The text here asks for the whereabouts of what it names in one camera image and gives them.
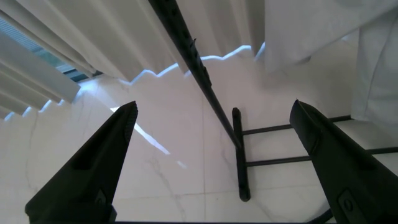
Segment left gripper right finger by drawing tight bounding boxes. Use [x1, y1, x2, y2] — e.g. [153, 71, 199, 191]
[289, 99, 398, 222]

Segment window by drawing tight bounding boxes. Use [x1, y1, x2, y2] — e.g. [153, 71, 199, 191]
[0, 18, 103, 83]

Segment pale grey shorts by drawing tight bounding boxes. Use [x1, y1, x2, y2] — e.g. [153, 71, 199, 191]
[264, 0, 398, 138]

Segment white curtain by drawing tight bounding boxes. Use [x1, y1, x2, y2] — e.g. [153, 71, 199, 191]
[0, 9, 81, 119]
[37, 0, 266, 82]

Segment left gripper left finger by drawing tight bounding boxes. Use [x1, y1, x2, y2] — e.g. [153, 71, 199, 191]
[24, 100, 139, 222]

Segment black clothes rack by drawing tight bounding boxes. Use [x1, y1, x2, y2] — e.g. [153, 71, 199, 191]
[148, 0, 398, 202]

